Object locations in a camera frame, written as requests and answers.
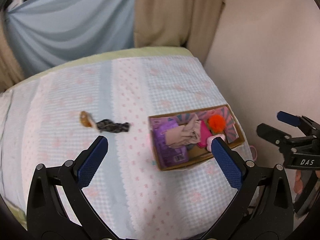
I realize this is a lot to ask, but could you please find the pink towel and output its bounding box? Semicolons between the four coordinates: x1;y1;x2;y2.
206;134;226;152

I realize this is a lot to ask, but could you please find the black patterned scrunchie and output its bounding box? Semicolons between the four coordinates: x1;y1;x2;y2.
96;119;131;133

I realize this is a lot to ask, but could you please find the brown white plush toy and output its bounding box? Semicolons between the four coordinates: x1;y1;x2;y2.
79;111;97;129

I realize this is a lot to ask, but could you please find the magenta zipper pouch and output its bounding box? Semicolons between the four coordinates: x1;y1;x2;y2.
197;120;212;148

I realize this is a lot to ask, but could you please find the dusty pink cloth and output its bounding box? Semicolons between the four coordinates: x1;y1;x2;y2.
165;115;201;148

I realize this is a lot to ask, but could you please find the purple plastic packet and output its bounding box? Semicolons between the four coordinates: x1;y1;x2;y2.
153;120;189;168

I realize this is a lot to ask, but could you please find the person's right hand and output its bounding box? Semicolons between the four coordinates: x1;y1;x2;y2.
293;170;311;194

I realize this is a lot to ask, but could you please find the pink object on floor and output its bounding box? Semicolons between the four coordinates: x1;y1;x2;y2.
249;145;258;161

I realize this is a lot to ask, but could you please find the orange pompom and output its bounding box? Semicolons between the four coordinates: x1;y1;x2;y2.
208;114;226;133

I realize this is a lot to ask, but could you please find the grey wool ball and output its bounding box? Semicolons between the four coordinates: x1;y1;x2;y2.
186;144;198;151

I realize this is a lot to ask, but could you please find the checkered floral bed cover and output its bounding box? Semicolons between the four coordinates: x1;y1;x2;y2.
1;56;251;239

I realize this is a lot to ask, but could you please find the cardboard box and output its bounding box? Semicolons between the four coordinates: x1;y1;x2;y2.
149;105;245;171

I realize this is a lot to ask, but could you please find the green mattress edge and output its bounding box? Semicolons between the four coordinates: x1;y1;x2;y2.
5;46;193;92

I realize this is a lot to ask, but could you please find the light blue curtain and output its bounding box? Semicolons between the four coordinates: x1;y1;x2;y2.
5;0;135;77

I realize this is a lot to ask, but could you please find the beige curtain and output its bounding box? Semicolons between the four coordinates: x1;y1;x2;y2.
133;0;225;63

